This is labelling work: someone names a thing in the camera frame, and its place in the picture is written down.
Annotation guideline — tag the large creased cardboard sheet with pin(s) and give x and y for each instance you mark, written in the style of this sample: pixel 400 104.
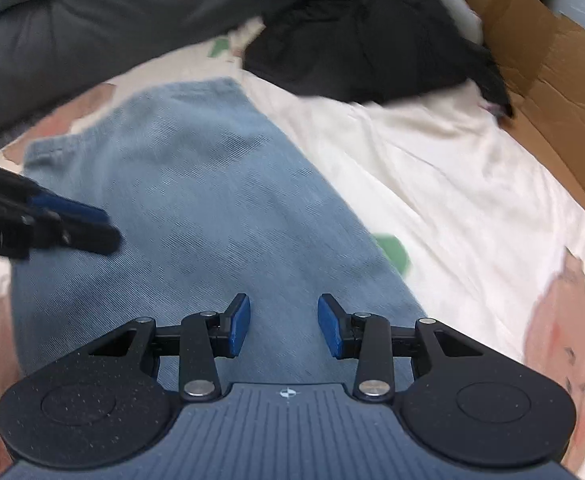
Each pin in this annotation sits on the large creased cardboard sheet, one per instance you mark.
pixel 562 110

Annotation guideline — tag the grey fuzzy blanket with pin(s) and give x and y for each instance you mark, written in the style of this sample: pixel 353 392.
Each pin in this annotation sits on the grey fuzzy blanket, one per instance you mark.
pixel 17 132

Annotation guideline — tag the black clothes pile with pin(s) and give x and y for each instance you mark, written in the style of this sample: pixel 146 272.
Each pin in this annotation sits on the black clothes pile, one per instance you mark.
pixel 372 50

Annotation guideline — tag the dark grey pillow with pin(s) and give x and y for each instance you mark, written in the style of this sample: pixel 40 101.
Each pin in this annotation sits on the dark grey pillow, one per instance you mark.
pixel 97 25

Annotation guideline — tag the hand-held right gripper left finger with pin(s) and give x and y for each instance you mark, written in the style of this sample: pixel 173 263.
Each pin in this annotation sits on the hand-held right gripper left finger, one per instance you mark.
pixel 240 325

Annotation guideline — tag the blue jeans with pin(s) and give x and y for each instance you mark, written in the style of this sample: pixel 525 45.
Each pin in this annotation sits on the blue jeans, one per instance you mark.
pixel 197 200

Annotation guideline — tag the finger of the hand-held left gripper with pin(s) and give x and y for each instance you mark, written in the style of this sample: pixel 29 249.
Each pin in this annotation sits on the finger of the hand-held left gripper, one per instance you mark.
pixel 72 210
pixel 92 240

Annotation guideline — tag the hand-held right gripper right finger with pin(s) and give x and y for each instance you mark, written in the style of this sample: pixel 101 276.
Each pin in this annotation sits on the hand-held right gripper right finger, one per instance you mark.
pixel 330 327

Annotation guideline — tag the bear print cream bedsheet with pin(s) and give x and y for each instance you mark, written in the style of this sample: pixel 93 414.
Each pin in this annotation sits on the bear print cream bedsheet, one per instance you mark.
pixel 447 185

